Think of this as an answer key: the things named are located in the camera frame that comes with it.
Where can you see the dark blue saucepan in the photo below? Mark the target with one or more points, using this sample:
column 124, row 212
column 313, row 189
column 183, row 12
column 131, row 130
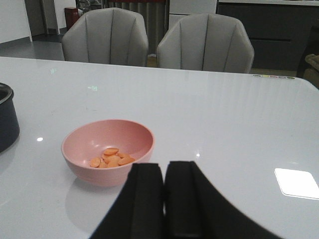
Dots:
column 9, row 127

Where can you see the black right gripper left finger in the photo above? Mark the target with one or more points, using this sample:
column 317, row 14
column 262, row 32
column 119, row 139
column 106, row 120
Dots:
column 137, row 212

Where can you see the olive cushion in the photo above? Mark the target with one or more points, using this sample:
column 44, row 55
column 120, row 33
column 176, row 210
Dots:
column 311, row 74

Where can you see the grey upholstered chair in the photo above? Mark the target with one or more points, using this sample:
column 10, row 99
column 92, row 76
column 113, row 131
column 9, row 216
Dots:
column 206, row 42
column 107, row 36

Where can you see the pink plastic bowl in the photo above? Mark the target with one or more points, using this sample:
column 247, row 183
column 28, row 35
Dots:
column 90, row 141

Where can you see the grey curtain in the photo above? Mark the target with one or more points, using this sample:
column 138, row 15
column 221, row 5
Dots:
column 155, row 14

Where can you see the right grey upholstered chair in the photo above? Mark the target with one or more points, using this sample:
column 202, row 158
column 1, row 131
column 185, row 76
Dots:
column 206, row 42

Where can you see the dark grey counter cabinet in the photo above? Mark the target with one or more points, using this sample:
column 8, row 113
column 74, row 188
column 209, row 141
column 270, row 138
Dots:
column 278, row 32

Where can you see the left grey upholstered chair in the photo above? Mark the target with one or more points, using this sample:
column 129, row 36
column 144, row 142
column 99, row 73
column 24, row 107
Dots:
column 107, row 36

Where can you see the red trash bin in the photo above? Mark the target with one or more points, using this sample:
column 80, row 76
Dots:
column 71, row 16

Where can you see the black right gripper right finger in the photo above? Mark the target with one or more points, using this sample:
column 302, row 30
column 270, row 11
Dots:
column 195, row 209

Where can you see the orange ham slices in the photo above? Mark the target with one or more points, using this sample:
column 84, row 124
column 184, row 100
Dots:
column 111, row 157

